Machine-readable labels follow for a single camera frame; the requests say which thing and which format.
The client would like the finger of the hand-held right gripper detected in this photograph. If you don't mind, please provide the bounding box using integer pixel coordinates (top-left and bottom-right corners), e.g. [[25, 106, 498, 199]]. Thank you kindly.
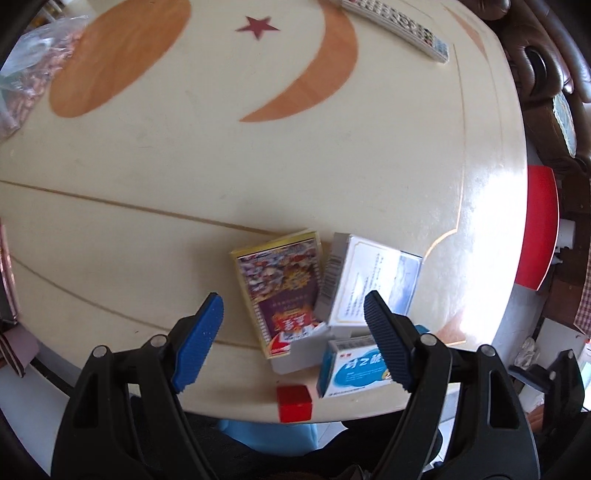
[[508, 349, 587, 416]]

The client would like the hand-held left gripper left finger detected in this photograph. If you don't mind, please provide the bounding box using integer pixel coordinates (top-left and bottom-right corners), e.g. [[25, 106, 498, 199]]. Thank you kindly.
[[51, 292, 227, 480]]

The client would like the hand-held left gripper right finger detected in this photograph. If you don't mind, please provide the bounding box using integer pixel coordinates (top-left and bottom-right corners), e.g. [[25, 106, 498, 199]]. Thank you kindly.
[[363, 290, 541, 480]]

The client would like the blue medicine box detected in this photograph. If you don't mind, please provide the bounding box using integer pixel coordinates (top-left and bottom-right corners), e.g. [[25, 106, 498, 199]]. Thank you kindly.
[[316, 324, 428, 398]]

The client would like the white and blue box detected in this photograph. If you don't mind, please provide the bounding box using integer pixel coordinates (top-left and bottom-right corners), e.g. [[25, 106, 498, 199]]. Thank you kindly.
[[315, 232, 423, 340]]

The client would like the patterned yellow-edged box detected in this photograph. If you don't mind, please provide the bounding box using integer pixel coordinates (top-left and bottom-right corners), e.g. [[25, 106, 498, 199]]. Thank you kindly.
[[231, 229, 334, 374]]

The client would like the checked tablecloth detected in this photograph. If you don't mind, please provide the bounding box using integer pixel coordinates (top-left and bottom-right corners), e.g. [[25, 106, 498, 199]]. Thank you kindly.
[[575, 277, 591, 333]]

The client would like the small red box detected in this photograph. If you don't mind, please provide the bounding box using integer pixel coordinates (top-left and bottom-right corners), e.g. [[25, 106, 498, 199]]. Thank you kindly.
[[276, 385, 313, 422]]

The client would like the light blue stool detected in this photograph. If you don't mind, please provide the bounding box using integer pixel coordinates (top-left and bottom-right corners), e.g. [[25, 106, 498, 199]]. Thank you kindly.
[[217, 418, 319, 453]]

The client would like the red plastic stool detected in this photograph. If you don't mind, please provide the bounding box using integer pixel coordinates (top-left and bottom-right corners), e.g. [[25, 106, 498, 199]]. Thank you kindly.
[[515, 165, 560, 291]]

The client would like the teal seat cover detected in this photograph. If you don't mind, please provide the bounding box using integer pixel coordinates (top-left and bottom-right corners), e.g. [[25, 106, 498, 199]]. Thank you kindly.
[[551, 95, 580, 155]]

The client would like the plastic bag of peanuts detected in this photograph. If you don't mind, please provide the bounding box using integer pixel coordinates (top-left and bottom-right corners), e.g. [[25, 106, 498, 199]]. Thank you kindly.
[[0, 16, 88, 139]]

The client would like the white remote control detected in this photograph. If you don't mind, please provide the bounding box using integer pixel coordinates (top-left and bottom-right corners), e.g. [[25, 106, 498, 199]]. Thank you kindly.
[[339, 0, 451, 63]]

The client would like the brown leather armchair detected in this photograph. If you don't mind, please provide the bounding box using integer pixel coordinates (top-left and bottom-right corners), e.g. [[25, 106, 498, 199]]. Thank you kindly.
[[485, 0, 591, 174]]

